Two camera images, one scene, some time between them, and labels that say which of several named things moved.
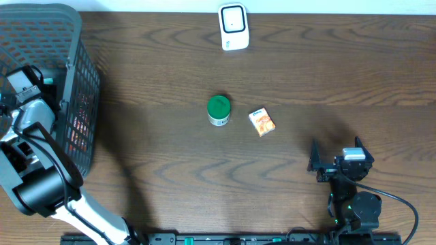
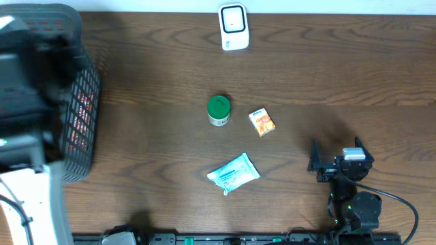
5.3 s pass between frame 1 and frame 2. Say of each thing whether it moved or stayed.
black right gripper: stayed
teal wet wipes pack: moved
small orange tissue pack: stayed
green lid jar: stayed
